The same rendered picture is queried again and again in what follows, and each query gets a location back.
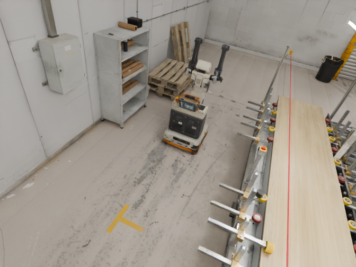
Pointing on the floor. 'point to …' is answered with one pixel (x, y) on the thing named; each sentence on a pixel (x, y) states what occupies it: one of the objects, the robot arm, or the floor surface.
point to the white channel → (346, 146)
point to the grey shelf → (114, 40)
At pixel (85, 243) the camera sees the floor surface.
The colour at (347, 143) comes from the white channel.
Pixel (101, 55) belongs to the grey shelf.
